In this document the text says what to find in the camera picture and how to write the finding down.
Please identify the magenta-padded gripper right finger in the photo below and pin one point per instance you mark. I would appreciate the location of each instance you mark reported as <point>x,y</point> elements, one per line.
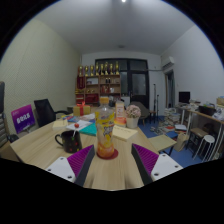
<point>156,163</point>

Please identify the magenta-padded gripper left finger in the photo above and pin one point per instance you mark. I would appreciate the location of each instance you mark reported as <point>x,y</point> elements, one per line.
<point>71,163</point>

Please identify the yellow-labelled drink bottle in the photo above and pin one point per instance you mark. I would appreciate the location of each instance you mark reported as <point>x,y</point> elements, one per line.
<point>105,133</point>

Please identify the black mug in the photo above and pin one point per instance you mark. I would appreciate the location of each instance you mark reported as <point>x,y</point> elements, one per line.
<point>71,142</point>

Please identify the small wooden side table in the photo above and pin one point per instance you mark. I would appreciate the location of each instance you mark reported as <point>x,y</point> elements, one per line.
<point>161,142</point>

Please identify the red lollipop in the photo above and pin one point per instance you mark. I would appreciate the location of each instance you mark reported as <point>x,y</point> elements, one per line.
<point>76,125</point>

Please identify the teal book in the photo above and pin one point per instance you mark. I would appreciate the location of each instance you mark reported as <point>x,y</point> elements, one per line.
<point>90,130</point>

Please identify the white paper sheet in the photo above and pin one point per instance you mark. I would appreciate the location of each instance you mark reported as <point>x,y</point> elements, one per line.
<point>78,125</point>

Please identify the beige notebook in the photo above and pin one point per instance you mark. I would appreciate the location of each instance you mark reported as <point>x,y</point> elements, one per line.
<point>60,124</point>

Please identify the red round coaster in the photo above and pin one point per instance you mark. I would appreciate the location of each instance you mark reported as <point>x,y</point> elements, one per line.
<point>115,155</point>

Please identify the yellow envelope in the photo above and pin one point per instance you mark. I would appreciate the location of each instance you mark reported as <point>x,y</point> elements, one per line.
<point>125,133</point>

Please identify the blue printed book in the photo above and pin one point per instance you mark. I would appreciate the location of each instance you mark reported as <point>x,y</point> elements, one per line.
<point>72,118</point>

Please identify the pile of books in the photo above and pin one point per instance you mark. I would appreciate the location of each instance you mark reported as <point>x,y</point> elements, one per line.
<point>171,116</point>

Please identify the brown wooden stool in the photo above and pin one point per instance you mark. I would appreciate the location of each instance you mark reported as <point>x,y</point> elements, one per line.
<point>198,133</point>

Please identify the yellow gift box red ribbon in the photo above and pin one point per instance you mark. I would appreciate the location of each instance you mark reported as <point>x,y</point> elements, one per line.
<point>81,110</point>

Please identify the pink flowers in white pot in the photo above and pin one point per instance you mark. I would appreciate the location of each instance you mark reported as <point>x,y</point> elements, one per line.
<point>132,115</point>

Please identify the white round stool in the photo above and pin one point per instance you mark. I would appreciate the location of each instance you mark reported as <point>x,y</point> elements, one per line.
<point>206,140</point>

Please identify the grey armchair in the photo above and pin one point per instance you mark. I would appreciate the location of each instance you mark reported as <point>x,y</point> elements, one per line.
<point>141,109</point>

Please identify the black office chair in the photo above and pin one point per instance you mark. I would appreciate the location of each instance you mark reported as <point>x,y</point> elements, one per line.
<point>45,111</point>

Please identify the black microphone stand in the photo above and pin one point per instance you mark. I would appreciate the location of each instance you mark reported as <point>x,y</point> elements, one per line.
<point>155,100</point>

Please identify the orange and white carton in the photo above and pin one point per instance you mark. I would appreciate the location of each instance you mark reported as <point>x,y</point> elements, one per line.
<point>120,109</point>

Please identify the purple sign board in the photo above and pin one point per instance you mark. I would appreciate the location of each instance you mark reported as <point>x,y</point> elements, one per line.
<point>22,119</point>

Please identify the wooden desk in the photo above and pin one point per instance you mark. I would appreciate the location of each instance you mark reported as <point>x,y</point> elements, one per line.
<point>206,117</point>

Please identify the computer monitor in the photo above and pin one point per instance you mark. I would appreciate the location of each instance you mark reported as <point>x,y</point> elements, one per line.
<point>184,97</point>

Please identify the wooden shelf unit with trophies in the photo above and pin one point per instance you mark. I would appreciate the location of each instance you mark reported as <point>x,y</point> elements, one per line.
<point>96,88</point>

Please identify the dark glass double door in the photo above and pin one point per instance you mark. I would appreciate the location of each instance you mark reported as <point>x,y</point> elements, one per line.
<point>138,83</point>

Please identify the dark chair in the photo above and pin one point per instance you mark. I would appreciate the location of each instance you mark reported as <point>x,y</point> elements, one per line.
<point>4,113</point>

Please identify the white air conditioner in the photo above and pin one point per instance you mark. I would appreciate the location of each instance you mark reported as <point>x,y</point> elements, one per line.
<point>167,62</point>

